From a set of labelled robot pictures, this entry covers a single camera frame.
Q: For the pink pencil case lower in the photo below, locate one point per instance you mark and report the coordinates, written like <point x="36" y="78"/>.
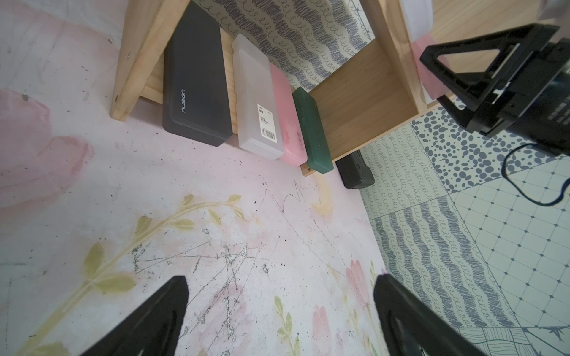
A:
<point x="294" y="148"/>

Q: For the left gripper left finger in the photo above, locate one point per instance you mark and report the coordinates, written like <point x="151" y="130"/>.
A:
<point x="153" y="328"/>

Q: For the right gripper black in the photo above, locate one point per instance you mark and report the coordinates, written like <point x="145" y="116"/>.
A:
<point x="519" y="73"/>

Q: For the black rectangular pencil case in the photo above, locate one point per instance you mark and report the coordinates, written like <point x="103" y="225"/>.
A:
<point x="195" y="96"/>

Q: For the wooden two-tier shelf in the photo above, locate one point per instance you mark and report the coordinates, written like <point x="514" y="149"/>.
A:
<point x="374" y="93"/>

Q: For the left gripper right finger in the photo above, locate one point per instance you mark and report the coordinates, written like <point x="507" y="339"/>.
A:
<point x="410" y="327"/>

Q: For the pink rounded pencil case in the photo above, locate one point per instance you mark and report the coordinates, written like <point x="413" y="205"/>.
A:
<point x="432" y="87"/>

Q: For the frosted rectangular pencil case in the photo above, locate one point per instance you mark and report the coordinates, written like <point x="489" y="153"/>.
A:
<point x="258" y="124"/>

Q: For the black plastic tool case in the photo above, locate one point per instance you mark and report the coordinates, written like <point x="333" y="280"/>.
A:
<point x="354" y="172"/>

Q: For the dark green pencil case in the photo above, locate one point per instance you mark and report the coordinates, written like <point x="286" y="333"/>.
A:
<point x="318" y="154"/>

